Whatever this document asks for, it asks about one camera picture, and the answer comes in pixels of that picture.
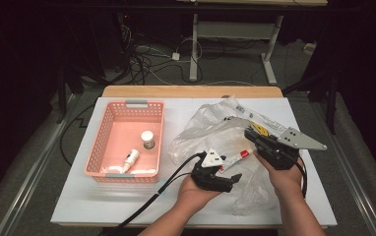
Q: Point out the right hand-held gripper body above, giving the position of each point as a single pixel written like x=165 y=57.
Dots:
x=279 y=154

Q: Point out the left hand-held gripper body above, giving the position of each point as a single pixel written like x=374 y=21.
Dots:
x=210 y=178

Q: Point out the red and white tube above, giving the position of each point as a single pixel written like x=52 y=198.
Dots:
x=238 y=158

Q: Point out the clear printed plastic bag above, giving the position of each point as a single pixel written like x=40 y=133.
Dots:
x=209 y=131

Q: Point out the pink perforated plastic basket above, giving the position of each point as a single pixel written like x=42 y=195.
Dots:
x=123 y=131

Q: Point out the person's left hand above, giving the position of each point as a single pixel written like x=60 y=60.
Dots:
x=196 y=193

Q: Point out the person's right hand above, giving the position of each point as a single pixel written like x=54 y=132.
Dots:
x=286 y=180

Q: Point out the white-capped small jar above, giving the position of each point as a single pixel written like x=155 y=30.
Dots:
x=147 y=137

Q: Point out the black metal stand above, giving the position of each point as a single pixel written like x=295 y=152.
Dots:
x=331 y=98
x=62 y=98

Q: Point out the small white dropper bottle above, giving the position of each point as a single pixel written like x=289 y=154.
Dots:
x=132 y=159

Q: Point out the white power adapter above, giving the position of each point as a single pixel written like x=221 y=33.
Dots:
x=175 y=56

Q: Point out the white board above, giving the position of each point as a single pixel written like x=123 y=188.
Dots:
x=77 y=203

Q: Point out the metal floor rail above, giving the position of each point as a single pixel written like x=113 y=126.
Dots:
x=31 y=177
x=353 y=183

